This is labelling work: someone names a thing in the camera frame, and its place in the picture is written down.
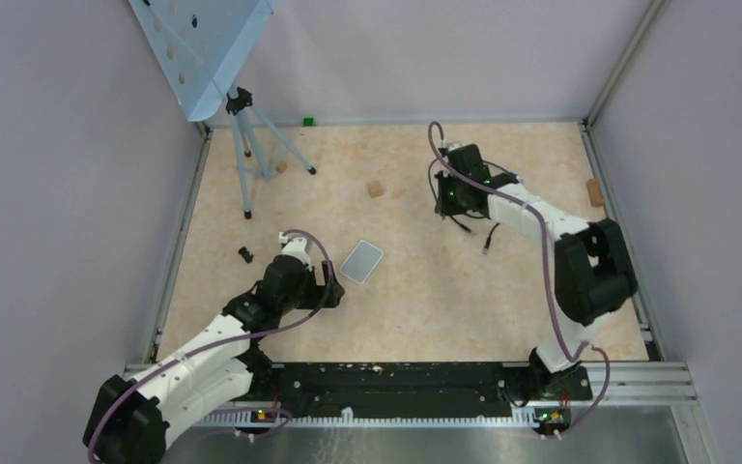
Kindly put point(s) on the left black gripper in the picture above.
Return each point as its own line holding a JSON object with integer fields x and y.
{"x": 326, "y": 295}

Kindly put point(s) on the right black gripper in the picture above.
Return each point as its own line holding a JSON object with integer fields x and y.
{"x": 445, "y": 206}

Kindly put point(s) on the grey network switch box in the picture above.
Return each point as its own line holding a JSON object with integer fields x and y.
{"x": 361, "y": 262}

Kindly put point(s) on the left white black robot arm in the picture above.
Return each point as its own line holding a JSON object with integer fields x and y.
{"x": 136, "y": 420}

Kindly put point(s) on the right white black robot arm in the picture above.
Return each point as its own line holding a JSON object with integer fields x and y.
{"x": 587, "y": 271}

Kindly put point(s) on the small wooden cube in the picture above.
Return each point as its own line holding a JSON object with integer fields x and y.
{"x": 375, "y": 189}

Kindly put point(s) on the small black clip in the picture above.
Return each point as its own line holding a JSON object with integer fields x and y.
{"x": 245, "y": 254}

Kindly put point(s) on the wooden block at right edge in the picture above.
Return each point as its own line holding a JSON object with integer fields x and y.
{"x": 595, "y": 194}

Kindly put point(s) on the blue tripod stand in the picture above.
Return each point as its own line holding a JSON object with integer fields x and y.
{"x": 250, "y": 157}

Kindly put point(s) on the blue perforated metal panel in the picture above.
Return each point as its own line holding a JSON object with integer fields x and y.
{"x": 201, "y": 45}

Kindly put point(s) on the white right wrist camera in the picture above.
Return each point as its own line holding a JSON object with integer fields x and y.
{"x": 448, "y": 146}

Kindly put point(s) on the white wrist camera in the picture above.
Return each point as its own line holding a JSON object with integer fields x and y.
{"x": 448, "y": 146}
{"x": 296, "y": 246}

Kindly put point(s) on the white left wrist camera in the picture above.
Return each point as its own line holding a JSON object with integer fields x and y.
{"x": 296, "y": 246}

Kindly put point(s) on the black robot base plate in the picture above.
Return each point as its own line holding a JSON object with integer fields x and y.
{"x": 413, "y": 390}

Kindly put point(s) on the white slotted cable duct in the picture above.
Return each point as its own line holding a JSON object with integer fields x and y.
{"x": 523, "y": 418}

